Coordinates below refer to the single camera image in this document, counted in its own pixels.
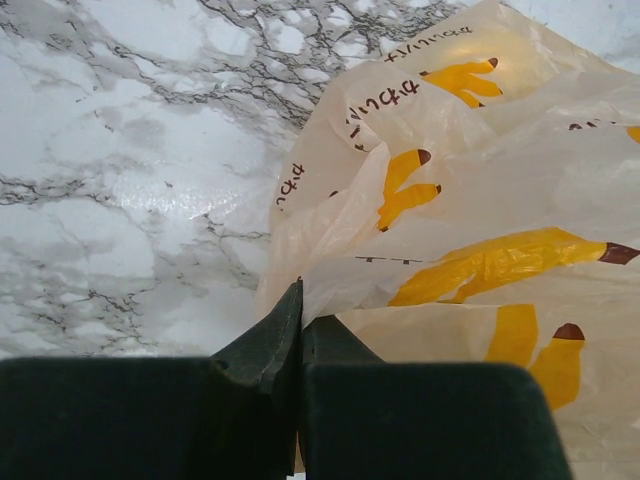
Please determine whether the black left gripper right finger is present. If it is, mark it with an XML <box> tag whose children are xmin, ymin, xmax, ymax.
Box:
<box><xmin>300</xmin><ymin>316</ymin><xmax>571</xmax><ymax>479</ymax></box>

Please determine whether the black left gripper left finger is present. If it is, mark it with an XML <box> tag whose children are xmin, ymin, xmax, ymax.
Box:
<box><xmin>1</xmin><ymin>282</ymin><xmax>303</xmax><ymax>479</ymax></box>

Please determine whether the banana print plastic bag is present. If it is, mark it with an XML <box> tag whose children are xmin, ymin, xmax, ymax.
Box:
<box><xmin>256</xmin><ymin>1</ymin><xmax>639</xmax><ymax>479</ymax></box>

